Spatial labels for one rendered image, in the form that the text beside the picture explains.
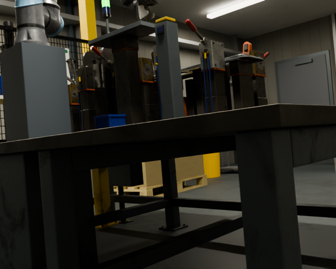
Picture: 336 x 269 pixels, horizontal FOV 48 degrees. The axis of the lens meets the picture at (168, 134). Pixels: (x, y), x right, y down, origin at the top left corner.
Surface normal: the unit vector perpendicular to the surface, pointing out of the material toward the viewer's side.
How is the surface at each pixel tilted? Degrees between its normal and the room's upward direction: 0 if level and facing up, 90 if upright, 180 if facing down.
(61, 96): 90
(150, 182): 90
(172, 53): 90
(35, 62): 90
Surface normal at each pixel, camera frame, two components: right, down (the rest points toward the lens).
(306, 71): -0.68, 0.04
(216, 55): 0.74, -0.07
